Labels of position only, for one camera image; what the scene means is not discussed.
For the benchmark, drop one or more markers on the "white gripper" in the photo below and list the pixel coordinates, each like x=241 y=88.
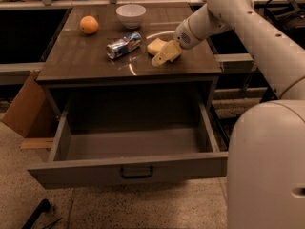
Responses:
x=183 y=35

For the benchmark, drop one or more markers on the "yellow sponge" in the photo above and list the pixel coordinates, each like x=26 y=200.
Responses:
x=155 y=47

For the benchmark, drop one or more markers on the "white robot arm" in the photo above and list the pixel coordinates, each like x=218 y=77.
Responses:
x=266 y=162

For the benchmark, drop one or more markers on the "grey cabinet with wooden top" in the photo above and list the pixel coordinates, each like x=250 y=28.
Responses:
x=80 y=60

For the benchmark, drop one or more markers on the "open grey top drawer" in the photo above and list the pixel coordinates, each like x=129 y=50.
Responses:
x=99 y=134

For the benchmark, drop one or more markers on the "white ceramic bowl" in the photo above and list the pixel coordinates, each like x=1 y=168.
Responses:
x=131 y=15

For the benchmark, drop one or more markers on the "crushed blue soda can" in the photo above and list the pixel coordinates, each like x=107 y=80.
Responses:
x=124 y=45

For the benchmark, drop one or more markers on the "orange fruit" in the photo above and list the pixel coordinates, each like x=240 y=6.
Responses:
x=89 y=25

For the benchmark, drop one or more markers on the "black headset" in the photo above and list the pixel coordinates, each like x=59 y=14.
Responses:
x=288 y=15

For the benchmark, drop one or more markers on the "black tool on floor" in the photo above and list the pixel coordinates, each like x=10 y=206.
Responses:
x=43 y=207

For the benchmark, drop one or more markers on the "black drawer handle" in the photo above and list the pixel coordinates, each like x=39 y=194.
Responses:
x=136 y=172

